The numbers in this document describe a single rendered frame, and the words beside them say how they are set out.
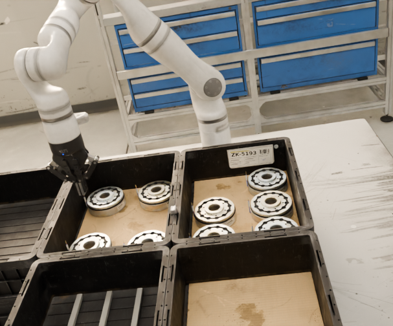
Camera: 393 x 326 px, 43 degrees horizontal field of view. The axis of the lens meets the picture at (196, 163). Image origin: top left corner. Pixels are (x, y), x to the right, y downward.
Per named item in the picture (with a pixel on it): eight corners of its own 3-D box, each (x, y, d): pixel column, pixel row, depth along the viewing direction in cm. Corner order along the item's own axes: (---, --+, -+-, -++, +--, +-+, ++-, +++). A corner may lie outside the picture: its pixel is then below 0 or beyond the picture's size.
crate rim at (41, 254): (79, 169, 142) (76, 162, 141) (182, 156, 139) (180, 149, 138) (37, 266, 108) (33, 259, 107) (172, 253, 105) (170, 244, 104)
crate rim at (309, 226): (182, 156, 139) (180, 149, 138) (289, 143, 136) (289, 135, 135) (172, 253, 105) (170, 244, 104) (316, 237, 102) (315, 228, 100)
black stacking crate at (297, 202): (188, 185, 144) (181, 151, 138) (291, 173, 141) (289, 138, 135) (181, 284, 110) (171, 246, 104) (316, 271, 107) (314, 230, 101)
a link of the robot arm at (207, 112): (183, 66, 145) (193, 119, 153) (193, 75, 137) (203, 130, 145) (212, 58, 147) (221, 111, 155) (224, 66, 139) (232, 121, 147)
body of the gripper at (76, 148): (39, 143, 108) (52, 178, 113) (77, 138, 107) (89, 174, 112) (49, 127, 115) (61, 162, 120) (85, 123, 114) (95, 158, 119)
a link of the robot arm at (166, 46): (142, 50, 128) (134, 43, 136) (213, 109, 142) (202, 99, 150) (165, 22, 127) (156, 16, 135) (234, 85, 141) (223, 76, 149)
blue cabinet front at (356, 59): (260, 92, 311) (251, 2, 282) (376, 74, 306) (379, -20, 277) (261, 94, 308) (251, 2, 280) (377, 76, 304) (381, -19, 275)
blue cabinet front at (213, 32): (135, 111, 316) (114, 24, 287) (247, 94, 311) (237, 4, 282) (134, 113, 313) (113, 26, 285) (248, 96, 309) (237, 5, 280)
